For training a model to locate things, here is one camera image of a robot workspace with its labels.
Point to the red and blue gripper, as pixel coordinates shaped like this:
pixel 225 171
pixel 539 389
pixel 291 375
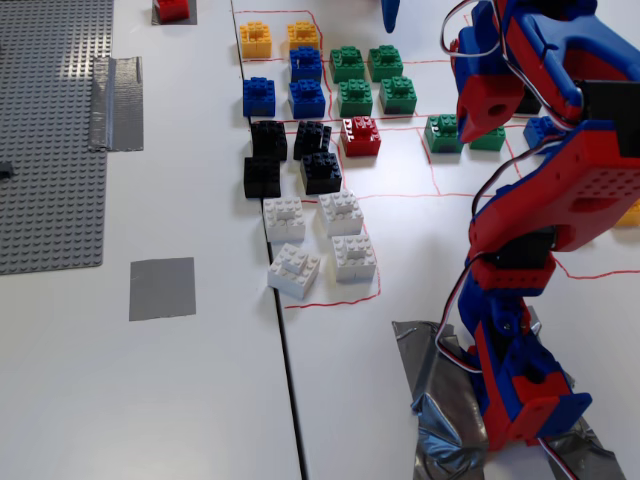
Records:
pixel 481 107

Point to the yellow lego block grey patch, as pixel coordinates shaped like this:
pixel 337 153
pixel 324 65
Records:
pixel 631 217

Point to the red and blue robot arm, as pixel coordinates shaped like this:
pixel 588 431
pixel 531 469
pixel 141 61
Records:
pixel 600 180

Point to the green lego block grey patch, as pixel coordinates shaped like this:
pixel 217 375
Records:
pixel 398 95
pixel 440 136

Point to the red lego block white clips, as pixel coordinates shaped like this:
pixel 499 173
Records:
pixel 360 137

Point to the blue lego block grey patch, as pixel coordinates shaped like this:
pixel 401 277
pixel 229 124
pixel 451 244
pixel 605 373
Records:
pixel 259 97

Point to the grey tape marker under red block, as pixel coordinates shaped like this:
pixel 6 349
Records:
pixel 194 20

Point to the grey square tape marker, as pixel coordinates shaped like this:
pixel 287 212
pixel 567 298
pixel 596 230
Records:
pixel 162 289

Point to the blue pointed plastic part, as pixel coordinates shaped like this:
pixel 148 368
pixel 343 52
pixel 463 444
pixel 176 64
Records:
pixel 390 15

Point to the grey studded lego baseplate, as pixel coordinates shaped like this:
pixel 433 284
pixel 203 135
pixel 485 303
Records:
pixel 50 125

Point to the small black piece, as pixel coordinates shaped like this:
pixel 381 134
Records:
pixel 5 171

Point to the crumpled grey duct tape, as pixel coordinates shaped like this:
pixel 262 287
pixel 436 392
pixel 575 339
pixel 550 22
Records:
pixel 440 400

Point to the grey duct tape strip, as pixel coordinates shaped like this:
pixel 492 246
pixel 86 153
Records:
pixel 117 105

